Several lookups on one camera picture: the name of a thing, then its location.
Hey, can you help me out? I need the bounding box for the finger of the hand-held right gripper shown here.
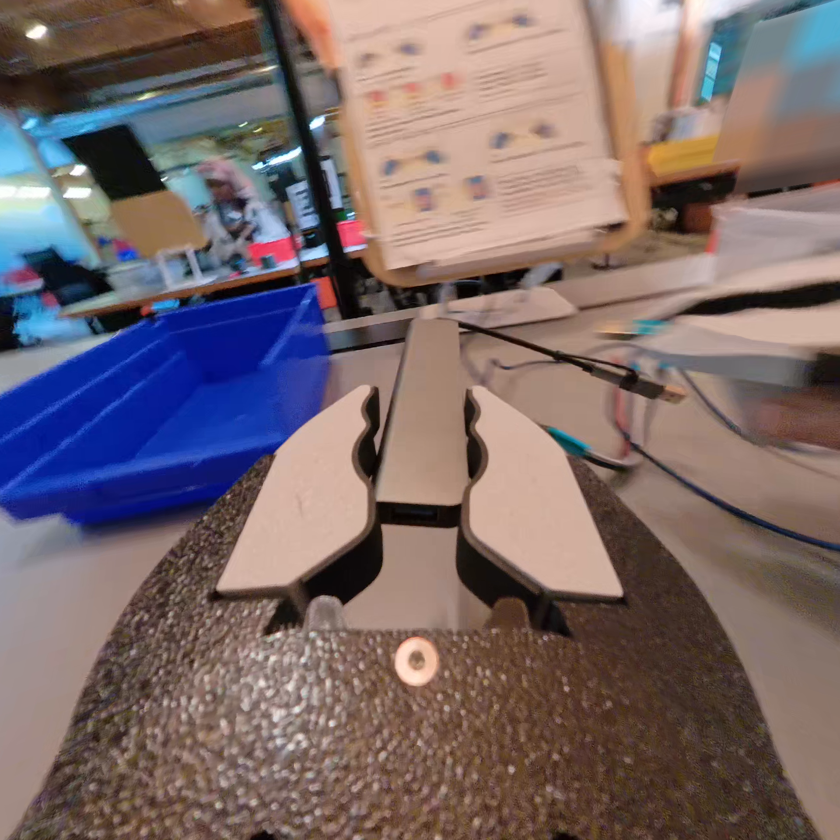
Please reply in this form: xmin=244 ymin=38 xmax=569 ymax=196
xmin=640 ymin=307 xmax=840 ymax=389
xmin=646 ymin=256 xmax=840 ymax=317

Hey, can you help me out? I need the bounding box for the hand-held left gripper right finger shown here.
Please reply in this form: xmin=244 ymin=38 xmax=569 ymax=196
xmin=456 ymin=386 xmax=624 ymax=624

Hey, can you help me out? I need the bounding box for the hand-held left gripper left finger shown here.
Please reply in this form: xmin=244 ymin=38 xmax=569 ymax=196
xmin=215 ymin=386 xmax=383 ymax=614

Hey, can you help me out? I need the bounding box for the dark blue teal-tipped cable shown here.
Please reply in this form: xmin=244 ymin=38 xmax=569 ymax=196
xmin=545 ymin=318 xmax=840 ymax=552

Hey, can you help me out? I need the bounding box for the grey slim USB hub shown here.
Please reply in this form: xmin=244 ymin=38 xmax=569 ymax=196
xmin=374 ymin=318 xmax=470 ymax=526

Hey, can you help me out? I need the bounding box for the blue plastic bin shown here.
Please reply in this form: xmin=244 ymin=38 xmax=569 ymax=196
xmin=0 ymin=282 xmax=332 ymax=526

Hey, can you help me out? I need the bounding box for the grey desk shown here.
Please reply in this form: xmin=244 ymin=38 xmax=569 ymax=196
xmin=0 ymin=289 xmax=840 ymax=840

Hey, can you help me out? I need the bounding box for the person's right hand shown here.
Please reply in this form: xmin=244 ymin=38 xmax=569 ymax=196
xmin=753 ymin=386 xmax=840 ymax=455

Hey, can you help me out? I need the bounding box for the yellow bin stack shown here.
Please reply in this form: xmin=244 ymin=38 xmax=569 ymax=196
xmin=646 ymin=134 xmax=719 ymax=175

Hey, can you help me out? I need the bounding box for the wooden document stand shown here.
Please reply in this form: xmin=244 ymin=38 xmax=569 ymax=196
xmin=282 ymin=0 xmax=654 ymax=329

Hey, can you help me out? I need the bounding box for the red box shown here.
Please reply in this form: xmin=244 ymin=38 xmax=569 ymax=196
xmin=248 ymin=236 xmax=301 ymax=266

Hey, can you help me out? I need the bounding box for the black metal pole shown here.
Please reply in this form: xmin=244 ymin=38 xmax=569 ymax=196
xmin=259 ymin=0 xmax=362 ymax=316

